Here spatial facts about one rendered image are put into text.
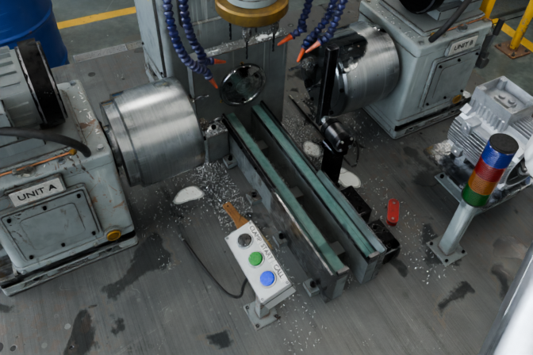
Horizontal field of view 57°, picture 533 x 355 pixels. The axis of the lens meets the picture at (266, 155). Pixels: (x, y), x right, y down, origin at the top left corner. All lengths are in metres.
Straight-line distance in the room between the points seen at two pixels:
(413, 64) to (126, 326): 1.03
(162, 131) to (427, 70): 0.80
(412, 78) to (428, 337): 0.72
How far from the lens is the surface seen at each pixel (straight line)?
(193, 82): 1.40
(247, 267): 1.03
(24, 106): 1.09
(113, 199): 1.24
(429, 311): 1.35
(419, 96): 1.62
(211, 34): 1.49
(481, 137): 1.39
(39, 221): 1.21
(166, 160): 1.22
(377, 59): 1.44
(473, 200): 1.25
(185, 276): 1.32
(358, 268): 1.30
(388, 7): 1.60
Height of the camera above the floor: 1.95
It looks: 47 degrees down
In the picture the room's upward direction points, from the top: 2 degrees clockwise
